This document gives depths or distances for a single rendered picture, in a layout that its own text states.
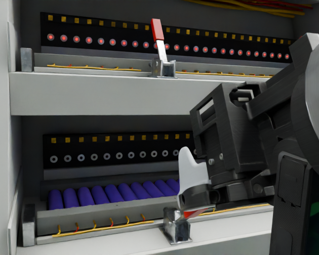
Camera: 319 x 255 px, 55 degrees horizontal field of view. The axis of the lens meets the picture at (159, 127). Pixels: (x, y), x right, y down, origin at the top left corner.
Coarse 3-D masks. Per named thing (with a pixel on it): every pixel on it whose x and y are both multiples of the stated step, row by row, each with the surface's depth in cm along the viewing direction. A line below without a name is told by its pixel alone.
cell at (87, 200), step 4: (80, 188) 46; (84, 188) 45; (80, 192) 44; (84, 192) 44; (88, 192) 44; (80, 196) 43; (84, 196) 42; (88, 196) 42; (80, 200) 43; (84, 200) 41; (88, 200) 41; (92, 200) 42; (84, 204) 40; (88, 204) 40; (92, 204) 40
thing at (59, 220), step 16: (64, 208) 38; (80, 208) 38; (96, 208) 38; (112, 208) 38; (128, 208) 39; (144, 208) 40; (160, 208) 41; (240, 208) 44; (48, 224) 35; (64, 224) 36; (80, 224) 37; (96, 224) 38; (112, 224) 37; (128, 224) 38
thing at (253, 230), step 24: (48, 168) 47; (72, 168) 48; (96, 168) 49; (120, 168) 51; (144, 168) 52; (168, 168) 54; (24, 216) 34; (240, 216) 43; (264, 216) 44; (24, 240) 33; (72, 240) 35; (96, 240) 35; (120, 240) 36; (144, 240) 36; (192, 240) 36; (216, 240) 37; (240, 240) 38; (264, 240) 39
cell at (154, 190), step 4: (144, 184) 49; (148, 184) 48; (152, 184) 48; (144, 188) 48; (148, 188) 47; (152, 188) 47; (156, 188) 47; (148, 192) 47; (152, 192) 46; (156, 192) 45; (160, 192) 45; (152, 196) 45; (156, 196) 44; (160, 196) 44; (164, 196) 44
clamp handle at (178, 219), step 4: (204, 208) 31; (176, 212) 36; (180, 212) 37; (184, 212) 33; (188, 212) 32; (192, 212) 31; (196, 212) 31; (200, 212) 32; (176, 216) 36; (180, 216) 37; (184, 216) 34; (188, 216) 32; (192, 216) 33; (176, 220) 36; (180, 220) 35; (184, 220) 35; (176, 224) 36
